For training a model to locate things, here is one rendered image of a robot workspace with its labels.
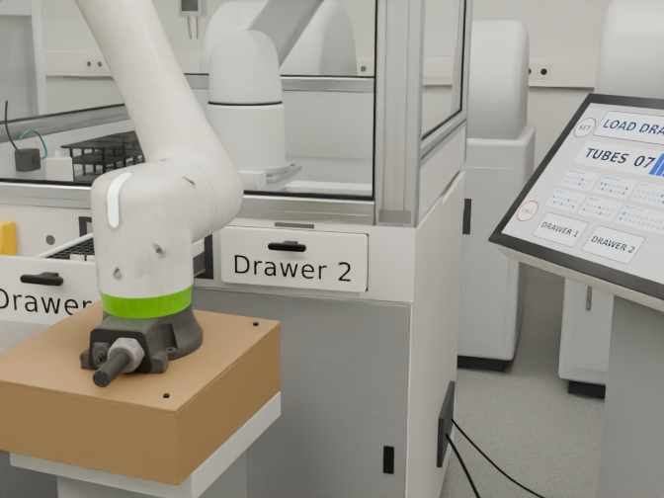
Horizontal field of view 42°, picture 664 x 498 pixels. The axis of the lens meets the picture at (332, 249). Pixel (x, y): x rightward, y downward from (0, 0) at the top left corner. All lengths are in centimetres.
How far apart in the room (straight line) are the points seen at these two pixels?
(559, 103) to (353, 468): 323
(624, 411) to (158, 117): 84
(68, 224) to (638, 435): 116
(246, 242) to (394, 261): 29
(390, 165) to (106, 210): 63
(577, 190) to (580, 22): 334
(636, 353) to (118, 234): 78
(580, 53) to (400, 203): 319
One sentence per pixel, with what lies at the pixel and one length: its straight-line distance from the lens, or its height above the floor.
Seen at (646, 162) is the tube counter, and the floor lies 111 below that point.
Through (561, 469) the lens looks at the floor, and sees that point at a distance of 282.
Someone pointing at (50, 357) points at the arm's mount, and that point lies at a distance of 123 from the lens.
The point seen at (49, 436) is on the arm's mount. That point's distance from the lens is 117.
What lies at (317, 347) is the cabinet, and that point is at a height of 69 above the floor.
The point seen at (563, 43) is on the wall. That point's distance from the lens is 471.
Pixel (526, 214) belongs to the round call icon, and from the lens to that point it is 143.
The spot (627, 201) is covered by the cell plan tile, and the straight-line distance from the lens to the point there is 132.
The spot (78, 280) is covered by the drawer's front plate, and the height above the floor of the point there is 90.
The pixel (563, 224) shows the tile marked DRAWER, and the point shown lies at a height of 101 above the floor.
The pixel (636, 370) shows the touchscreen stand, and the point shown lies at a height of 80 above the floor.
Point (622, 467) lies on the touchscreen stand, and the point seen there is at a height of 63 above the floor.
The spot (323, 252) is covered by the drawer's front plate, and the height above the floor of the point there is 89.
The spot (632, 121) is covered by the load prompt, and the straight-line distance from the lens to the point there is 143.
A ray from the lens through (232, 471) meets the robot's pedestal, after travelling 132.
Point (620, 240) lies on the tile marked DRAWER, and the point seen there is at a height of 101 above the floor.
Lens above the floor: 129
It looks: 14 degrees down
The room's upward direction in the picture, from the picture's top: straight up
